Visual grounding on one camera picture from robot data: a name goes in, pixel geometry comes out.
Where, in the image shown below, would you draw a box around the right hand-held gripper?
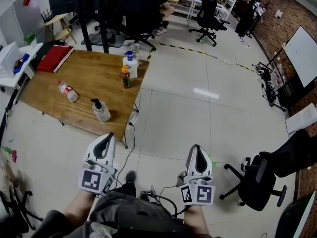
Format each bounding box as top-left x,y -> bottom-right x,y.
176,144 -> 216,205

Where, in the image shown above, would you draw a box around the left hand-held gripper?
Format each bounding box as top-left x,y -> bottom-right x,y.
78,133 -> 118,196

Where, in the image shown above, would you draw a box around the clear red label plastic bottle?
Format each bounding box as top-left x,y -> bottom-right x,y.
56,80 -> 79,103

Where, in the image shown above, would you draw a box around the person's right forearm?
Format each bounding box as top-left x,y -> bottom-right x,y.
182,203 -> 211,238

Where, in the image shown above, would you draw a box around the person's left forearm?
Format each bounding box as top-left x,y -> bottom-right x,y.
62,189 -> 98,223

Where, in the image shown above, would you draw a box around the clear black pump dispenser bottle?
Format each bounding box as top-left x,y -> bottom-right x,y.
90,98 -> 111,122

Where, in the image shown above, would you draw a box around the red sauce bottle orange cap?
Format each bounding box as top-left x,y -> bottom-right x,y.
120,65 -> 132,89

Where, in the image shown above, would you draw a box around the white blue pump lotion bottle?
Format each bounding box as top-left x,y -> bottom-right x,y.
122,51 -> 139,79

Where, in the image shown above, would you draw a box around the whiteboard on black stand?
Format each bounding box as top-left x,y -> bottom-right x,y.
257,25 -> 317,113

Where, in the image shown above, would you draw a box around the person's black shoe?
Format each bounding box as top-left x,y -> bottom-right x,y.
125,170 -> 137,184

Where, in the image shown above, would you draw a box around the white power strip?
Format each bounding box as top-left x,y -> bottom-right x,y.
127,116 -> 139,129

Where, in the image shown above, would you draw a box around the person's grey shorts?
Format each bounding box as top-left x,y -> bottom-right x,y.
31,182 -> 190,238

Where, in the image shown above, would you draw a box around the pink green toy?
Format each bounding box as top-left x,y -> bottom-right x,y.
1,145 -> 18,163

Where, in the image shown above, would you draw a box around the red folder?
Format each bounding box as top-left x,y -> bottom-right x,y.
36,45 -> 75,74

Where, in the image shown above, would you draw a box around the clear plastic jar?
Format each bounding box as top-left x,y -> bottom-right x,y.
128,42 -> 141,64

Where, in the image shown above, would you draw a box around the black swivel chair base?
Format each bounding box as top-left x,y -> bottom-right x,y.
0,189 -> 44,238

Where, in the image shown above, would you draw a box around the white side desk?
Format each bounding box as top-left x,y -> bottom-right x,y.
0,42 -> 44,90

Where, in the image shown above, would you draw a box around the blue tool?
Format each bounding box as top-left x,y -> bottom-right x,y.
13,53 -> 30,74

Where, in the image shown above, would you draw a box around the clear plastic storage box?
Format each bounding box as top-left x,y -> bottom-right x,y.
0,42 -> 23,78

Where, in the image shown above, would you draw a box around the small green plant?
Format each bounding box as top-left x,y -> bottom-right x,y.
24,33 -> 37,47

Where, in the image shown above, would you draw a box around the pale wooden stool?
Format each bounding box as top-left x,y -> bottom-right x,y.
44,12 -> 78,45

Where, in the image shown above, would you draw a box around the large black office chair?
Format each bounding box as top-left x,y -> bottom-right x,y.
95,0 -> 160,52

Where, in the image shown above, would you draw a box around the black mesh office chair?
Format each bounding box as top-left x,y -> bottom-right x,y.
189,0 -> 231,47

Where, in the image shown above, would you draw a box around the white cabinet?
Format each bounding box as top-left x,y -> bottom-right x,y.
0,0 -> 52,48

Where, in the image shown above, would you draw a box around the black power cable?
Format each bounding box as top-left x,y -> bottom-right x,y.
114,123 -> 136,183

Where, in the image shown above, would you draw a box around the bundle of black floor cables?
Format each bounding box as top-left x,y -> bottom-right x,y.
252,61 -> 280,107

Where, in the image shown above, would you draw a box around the black metal frame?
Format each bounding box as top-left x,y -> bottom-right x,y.
46,0 -> 111,54

